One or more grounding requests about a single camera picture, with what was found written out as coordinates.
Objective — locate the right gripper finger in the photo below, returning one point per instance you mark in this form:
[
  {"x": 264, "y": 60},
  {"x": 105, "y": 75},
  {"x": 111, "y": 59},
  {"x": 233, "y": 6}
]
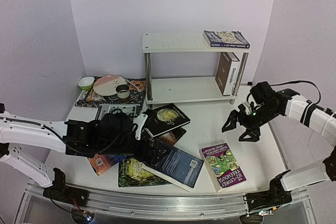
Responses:
[
  {"x": 250, "y": 135},
  {"x": 232, "y": 120}
]

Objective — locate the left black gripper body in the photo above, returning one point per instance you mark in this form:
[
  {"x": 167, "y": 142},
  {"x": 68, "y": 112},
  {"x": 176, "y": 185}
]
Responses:
[{"x": 142, "y": 156}]

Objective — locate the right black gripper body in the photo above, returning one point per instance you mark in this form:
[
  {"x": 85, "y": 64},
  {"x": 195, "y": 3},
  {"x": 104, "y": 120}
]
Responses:
[{"x": 243, "y": 122}]

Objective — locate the Decorate Furniture large book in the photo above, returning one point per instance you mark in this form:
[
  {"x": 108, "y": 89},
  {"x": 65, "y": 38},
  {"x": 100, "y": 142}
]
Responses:
[{"x": 227, "y": 72}]

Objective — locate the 52-Storey Treehouse book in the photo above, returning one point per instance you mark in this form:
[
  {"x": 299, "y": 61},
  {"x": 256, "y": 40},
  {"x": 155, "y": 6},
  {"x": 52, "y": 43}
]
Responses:
[{"x": 226, "y": 39}]

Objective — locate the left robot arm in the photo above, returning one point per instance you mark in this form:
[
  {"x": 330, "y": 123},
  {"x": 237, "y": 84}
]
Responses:
[{"x": 16, "y": 131}]

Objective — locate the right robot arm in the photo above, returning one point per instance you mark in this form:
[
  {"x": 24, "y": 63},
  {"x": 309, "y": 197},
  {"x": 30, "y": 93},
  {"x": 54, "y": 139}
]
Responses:
[{"x": 267, "y": 104}]

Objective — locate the dark Days book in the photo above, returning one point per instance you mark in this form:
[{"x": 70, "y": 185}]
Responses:
[{"x": 171, "y": 137}]

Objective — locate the green Alice book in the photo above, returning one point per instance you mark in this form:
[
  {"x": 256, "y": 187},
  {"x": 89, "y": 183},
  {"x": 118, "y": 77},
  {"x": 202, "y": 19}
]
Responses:
[{"x": 131, "y": 174}]

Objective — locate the black gold-circle book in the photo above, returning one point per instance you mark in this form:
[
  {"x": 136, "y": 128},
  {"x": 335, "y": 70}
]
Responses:
[{"x": 164, "y": 119}]

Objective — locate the dark blue barcode book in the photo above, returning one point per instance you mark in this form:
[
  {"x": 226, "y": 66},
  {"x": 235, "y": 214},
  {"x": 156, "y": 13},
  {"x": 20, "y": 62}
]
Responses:
[{"x": 177, "y": 167}]

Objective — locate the grey ianra book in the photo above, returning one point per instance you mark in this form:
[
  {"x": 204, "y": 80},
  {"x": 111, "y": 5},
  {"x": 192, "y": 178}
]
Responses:
[{"x": 132, "y": 110}]

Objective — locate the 117-Storey Treehouse book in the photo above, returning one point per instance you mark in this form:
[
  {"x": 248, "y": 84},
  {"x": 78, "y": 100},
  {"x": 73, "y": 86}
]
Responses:
[{"x": 222, "y": 166}]

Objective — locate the blue orange paperback book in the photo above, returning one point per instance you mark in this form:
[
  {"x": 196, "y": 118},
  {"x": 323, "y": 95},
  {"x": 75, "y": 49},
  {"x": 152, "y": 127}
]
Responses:
[{"x": 102, "y": 163}]

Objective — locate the white two-tier shelf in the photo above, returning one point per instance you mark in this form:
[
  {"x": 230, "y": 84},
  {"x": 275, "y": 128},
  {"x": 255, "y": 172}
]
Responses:
[{"x": 185, "y": 90}]

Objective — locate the small brown white cup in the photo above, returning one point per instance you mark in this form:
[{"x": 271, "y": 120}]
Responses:
[{"x": 123, "y": 93}]

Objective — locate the pink white plate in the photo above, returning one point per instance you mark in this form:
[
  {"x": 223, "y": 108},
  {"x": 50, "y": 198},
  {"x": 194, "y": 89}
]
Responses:
[{"x": 106, "y": 86}]

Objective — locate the patterned placemat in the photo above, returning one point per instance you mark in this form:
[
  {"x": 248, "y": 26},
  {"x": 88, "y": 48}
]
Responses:
[{"x": 90, "y": 99}]

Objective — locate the green bowl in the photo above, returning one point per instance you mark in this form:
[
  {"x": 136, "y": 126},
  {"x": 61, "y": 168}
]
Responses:
[{"x": 86, "y": 83}]

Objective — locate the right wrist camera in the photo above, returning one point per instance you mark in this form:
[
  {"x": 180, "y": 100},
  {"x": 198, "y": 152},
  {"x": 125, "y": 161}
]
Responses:
[{"x": 248, "y": 107}]

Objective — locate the aluminium front rail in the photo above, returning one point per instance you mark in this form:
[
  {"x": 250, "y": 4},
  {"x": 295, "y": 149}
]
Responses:
[{"x": 193, "y": 207}]

